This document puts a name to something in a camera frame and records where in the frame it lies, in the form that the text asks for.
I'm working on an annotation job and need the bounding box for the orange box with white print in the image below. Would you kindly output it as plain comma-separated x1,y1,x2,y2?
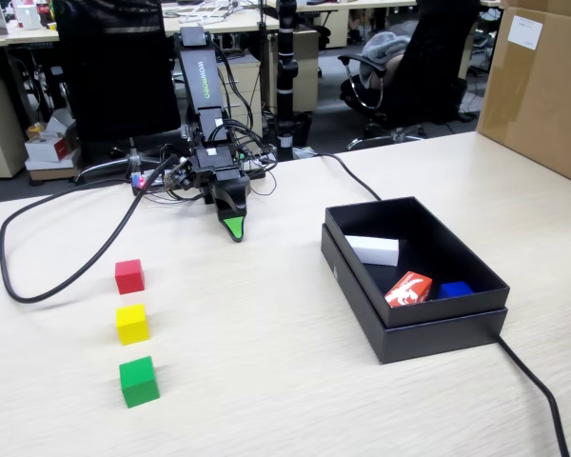
384,270,433,309

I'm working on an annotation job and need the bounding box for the white folding stand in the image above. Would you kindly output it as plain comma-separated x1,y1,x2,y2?
178,0,242,25

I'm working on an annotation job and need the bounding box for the green wooden cube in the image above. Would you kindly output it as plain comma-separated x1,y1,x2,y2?
119,355,161,409

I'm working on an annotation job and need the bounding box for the beige office desk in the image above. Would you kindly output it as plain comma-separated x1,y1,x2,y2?
0,7,280,49

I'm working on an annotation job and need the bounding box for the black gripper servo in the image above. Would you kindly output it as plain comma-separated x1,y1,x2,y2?
189,146,252,245

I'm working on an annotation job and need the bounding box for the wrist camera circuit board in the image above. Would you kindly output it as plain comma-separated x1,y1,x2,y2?
164,159,194,190

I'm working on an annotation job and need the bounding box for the beige low cabinet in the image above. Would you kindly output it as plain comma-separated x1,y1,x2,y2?
0,85,28,180

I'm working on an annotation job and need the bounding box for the white and red cardboard box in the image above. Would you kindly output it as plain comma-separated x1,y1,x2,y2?
24,108,80,171

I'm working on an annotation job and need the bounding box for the beige tall cabinet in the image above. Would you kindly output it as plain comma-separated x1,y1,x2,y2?
289,29,323,113

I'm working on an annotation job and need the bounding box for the black chair with chrome armrest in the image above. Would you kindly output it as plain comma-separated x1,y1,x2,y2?
337,0,482,151

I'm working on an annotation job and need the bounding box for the black power cable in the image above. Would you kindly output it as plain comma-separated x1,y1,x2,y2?
294,151,571,457

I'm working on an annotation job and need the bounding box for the red wooden cube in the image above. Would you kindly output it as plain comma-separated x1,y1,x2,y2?
114,259,147,296

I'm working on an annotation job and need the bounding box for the beige drawer pedestal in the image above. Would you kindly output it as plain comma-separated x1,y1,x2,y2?
217,51,264,144

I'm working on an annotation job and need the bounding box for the black mesh office chair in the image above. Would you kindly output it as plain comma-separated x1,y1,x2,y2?
51,0,191,185

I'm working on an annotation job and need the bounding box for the blue cube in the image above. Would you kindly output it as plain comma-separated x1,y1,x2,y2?
437,281,474,301

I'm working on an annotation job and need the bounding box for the thick black camera cable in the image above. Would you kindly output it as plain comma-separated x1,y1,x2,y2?
0,152,180,305

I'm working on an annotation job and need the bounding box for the yellow wooden cube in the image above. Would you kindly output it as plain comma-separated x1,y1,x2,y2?
115,304,150,347

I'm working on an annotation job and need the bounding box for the black and white pole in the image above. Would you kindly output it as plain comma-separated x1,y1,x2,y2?
266,0,313,161

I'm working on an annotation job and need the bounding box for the white rectangular block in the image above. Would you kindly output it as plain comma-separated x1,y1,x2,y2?
345,234,401,268

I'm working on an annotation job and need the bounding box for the black open box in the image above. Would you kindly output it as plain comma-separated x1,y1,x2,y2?
320,223,509,366

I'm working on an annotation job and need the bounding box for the black cardboard box tray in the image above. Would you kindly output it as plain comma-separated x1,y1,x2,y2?
324,195,511,329

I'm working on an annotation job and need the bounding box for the grey garment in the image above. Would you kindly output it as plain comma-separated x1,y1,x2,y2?
361,30,413,89

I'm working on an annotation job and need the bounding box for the large brown cardboard box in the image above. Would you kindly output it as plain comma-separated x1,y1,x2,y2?
475,0,571,189

